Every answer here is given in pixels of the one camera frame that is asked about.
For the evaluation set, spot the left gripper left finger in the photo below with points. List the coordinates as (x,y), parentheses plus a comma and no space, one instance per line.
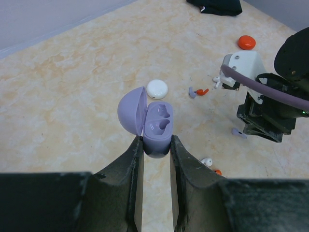
(107,201)

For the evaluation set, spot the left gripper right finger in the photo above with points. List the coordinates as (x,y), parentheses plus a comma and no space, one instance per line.
(203,201)

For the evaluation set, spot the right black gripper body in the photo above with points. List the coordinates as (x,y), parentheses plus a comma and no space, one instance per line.
(272,119)

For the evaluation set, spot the purple earbud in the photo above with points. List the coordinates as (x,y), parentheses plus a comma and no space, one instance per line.
(192,93)
(238,133)

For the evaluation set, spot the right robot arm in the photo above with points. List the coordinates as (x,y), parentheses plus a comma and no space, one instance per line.
(292,60)

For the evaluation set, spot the orange earbud charging case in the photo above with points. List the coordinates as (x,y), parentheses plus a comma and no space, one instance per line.
(246,42)

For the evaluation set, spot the white earbud charging case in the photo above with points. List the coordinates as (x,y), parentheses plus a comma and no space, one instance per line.
(157,89)

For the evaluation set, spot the white earbud near base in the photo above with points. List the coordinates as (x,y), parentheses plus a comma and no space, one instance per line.
(207,162)

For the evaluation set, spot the white earbud far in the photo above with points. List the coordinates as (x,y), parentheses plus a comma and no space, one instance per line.
(217,81)

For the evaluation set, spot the orange earbud far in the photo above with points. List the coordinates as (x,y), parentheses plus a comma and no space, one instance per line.
(202,92)

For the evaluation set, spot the dark blue cloth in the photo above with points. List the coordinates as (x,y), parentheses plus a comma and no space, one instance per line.
(218,7)

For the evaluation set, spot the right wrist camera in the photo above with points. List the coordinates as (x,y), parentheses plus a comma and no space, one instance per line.
(247,63)

